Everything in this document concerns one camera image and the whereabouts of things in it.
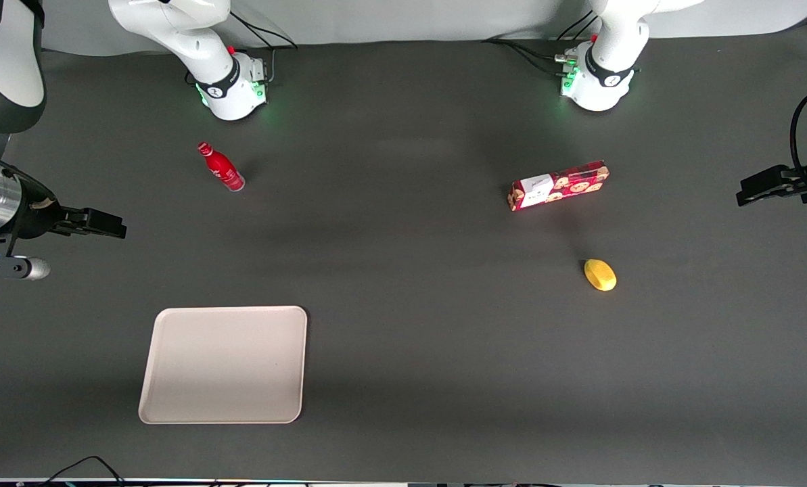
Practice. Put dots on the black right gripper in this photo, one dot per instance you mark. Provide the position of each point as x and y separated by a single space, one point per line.
36 218

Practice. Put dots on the red coke bottle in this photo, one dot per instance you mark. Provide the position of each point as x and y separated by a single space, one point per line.
222 169

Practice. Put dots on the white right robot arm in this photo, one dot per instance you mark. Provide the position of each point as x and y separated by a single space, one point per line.
220 74

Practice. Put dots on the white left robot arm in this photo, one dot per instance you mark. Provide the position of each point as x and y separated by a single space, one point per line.
606 74

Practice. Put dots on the beige plastic tray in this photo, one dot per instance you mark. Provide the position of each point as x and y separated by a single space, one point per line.
224 365

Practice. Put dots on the yellow toy fruit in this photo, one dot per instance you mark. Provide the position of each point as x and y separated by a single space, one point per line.
601 274

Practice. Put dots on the red cookie box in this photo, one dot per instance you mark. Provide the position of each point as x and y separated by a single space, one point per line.
559 186

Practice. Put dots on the dark grey table mat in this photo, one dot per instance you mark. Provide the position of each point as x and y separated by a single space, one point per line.
410 270

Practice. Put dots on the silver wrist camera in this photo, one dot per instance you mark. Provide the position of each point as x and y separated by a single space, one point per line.
30 268

